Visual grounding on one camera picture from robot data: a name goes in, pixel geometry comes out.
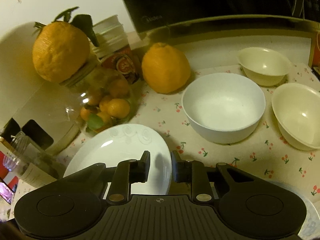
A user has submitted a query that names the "plain white plate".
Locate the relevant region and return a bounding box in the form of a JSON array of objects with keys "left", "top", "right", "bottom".
[{"left": 64, "top": 124, "right": 172, "bottom": 195}]

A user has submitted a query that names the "large white bowl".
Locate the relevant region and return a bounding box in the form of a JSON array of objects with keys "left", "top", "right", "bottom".
[{"left": 182, "top": 73, "right": 266, "bottom": 144}]

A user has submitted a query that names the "cream bowl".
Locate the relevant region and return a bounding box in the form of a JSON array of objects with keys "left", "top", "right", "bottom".
[
  {"left": 271, "top": 83, "right": 319, "bottom": 151},
  {"left": 237, "top": 47, "right": 293, "bottom": 87}
]

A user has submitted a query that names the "blue patterned plate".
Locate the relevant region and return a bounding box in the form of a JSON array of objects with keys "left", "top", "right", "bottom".
[{"left": 272, "top": 181, "right": 320, "bottom": 239}]

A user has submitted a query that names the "cherry print tablecloth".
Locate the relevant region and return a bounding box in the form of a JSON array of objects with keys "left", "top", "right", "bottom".
[{"left": 0, "top": 62, "right": 320, "bottom": 240}]

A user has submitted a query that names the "glass jar of kumquats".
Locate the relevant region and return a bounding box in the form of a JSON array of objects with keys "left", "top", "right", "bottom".
[{"left": 60, "top": 55, "right": 137, "bottom": 137}]

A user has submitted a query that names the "large orange on table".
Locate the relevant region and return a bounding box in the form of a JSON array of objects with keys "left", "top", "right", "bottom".
[{"left": 141, "top": 42, "right": 191, "bottom": 94}]

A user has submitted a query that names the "red label jar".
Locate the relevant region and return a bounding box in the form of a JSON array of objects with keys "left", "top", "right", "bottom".
[{"left": 100, "top": 45, "right": 139, "bottom": 84}]

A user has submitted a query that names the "cream air fryer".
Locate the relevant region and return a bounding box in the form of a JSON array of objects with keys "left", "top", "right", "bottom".
[{"left": 1, "top": 22, "right": 80, "bottom": 155}]

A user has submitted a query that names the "smartphone with video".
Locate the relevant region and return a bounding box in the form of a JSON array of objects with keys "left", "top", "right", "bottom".
[{"left": 0, "top": 180, "right": 14, "bottom": 204}]

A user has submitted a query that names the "stack of white containers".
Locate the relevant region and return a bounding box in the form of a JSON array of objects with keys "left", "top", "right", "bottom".
[{"left": 91, "top": 15, "right": 129, "bottom": 59}]

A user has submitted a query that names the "large orange on jar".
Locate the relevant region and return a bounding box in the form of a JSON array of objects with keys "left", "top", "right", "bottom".
[{"left": 32, "top": 7, "right": 99, "bottom": 83}]

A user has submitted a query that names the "red gift box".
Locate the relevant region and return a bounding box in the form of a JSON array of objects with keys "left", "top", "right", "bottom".
[{"left": 308, "top": 30, "right": 319, "bottom": 68}]

